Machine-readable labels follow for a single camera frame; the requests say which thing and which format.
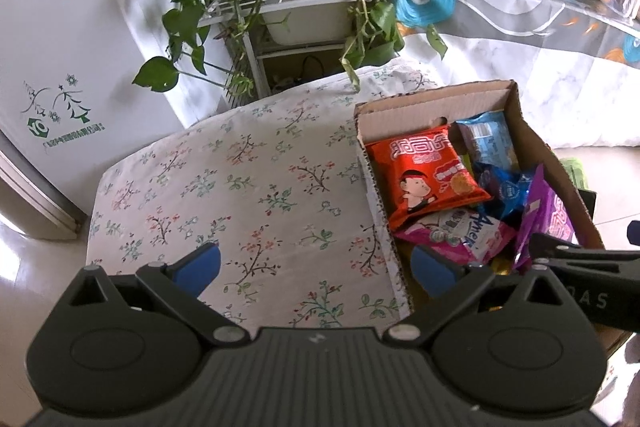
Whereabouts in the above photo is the green object on floor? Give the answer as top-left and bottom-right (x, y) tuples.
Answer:
(559, 158), (587, 188)

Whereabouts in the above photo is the small light blue snack packet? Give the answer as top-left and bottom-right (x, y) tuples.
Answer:
(454, 111), (521, 170)

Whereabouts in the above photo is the blue ribbon roll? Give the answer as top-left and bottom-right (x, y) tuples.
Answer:
(394, 0), (456, 28)

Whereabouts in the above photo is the large shiny blue snack packet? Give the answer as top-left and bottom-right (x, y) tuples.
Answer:
(472, 161), (538, 220)

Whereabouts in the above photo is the white refrigerator with green print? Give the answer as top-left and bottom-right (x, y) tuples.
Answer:
(0, 0), (186, 240)

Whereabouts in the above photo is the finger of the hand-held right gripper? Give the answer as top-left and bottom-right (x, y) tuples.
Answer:
(529, 232), (640, 273)

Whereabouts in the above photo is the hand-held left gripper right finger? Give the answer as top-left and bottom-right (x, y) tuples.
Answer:
(381, 246), (564, 348)

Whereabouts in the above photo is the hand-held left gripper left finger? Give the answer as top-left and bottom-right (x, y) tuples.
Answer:
(66, 243), (252, 349)

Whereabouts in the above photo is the white rectangular planter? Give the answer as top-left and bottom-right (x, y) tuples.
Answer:
(262, 0), (357, 44)

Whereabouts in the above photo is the pink and white snack packet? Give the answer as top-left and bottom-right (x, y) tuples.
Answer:
(394, 206), (518, 267)

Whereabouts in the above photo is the purple snack packet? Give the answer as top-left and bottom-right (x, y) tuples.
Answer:
(511, 164), (576, 275)

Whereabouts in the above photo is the black object on floor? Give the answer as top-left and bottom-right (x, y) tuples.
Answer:
(577, 188), (598, 228)

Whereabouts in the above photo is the cardboard box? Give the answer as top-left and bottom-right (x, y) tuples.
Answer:
(352, 79), (633, 360)

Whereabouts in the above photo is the red cartoon snack packet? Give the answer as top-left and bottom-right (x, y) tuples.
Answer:
(365, 125), (493, 232)

